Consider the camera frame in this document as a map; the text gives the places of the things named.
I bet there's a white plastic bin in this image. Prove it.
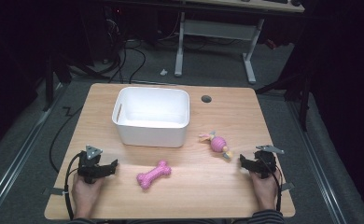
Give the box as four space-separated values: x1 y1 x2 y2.
111 86 191 148

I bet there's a metal floor rail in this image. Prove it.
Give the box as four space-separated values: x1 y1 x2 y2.
0 83 66 220
286 101 348 224

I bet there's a pink bone toy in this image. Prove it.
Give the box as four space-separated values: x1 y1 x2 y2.
135 160 173 190

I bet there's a white-framed wooden desk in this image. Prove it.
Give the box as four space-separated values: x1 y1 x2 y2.
173 0 306 85

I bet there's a pink ball rope toy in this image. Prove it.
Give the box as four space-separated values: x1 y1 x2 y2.
198 131 233 161

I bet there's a black metal stand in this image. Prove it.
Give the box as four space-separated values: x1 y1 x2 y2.
42 54 73 112
255 60 315 133

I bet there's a black floor cable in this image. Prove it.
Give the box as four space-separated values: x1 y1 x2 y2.
49 105 83 174

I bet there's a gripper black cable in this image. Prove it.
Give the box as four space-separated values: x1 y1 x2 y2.
258 157 284 213
63 151 85 220

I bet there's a person's left hand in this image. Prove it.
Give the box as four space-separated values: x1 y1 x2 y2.
71 174 105 219

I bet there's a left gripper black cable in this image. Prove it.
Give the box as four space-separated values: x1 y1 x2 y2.
63 151 85 220

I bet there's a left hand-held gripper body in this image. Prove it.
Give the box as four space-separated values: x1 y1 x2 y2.
77 145 110 185

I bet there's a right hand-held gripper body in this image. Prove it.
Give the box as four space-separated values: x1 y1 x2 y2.
248 144 286 180

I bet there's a person's right hand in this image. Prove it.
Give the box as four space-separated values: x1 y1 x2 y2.
249 169 283 213

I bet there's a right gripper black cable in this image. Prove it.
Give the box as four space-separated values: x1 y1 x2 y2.
258 157 284 213

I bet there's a bundle of black cables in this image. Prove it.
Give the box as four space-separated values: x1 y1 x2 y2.
104 8 147 84

